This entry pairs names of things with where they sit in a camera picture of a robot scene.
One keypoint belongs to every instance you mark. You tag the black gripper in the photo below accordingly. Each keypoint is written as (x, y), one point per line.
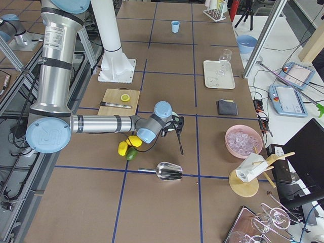
(179, 139)

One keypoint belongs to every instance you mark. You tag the light blue plastic cup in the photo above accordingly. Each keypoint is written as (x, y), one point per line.
(175, 25)

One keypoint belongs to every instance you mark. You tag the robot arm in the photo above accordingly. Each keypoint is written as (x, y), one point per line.
(53, 118)

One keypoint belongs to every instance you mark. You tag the metal ice scoop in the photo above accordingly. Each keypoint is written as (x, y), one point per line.
(165, 171)

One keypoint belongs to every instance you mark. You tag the pink bowl of ice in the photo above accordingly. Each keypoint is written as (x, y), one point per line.
(242, 140)

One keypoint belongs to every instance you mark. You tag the large blue bowl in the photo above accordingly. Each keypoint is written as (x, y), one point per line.
(246, 43)

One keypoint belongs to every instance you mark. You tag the yellow lemon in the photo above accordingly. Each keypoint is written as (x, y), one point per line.
(122, 148)
(134, 141)

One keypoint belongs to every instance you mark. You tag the grey yellow folded cloth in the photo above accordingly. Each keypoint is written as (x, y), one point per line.
(225, 107)

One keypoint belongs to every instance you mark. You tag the green lime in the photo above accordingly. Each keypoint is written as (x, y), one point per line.
(131, 154)

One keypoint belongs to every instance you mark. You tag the lemon half slice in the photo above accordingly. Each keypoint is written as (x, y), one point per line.
(125, 97)

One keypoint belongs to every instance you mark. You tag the cream bear tray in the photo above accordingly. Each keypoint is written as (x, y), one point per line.
(218, 75)

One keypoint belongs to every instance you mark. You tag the wooden cutting board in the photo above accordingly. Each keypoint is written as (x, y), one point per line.
(113, 96)

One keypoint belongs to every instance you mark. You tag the steel muddler rod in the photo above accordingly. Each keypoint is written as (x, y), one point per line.
(102, 103)

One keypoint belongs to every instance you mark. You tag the clear wine glass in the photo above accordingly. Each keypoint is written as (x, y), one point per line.
(224, 60)

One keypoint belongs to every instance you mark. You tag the white carton on stand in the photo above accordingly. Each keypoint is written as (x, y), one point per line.
(251, 167)

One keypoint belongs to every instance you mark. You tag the round wooden stand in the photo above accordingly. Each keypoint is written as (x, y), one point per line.
(249, 189)

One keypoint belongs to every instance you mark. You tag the blue teach pendant near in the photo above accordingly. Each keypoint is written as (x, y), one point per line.
(286, 101)

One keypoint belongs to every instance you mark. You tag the blue teach pendant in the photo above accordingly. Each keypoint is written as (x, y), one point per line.
(298, 75)
(286, 101)

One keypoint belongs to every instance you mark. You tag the blue teach pendant far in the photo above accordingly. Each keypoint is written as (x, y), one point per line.
(298, 75)

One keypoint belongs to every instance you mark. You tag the glass goblets on tray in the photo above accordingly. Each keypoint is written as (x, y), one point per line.
(269, 225)

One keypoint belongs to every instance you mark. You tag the black monitor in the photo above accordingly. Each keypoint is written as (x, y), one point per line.
(307, 144)

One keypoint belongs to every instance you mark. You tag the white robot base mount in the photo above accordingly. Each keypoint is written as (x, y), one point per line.
(115, 66)

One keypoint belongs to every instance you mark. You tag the white wire cup rack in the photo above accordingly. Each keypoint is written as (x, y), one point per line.
(216, 9)

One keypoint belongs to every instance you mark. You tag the black camera tripod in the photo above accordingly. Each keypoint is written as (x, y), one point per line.
(248, 13)

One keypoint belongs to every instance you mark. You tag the aluminium frame post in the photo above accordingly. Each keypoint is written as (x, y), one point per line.
(265, 33)

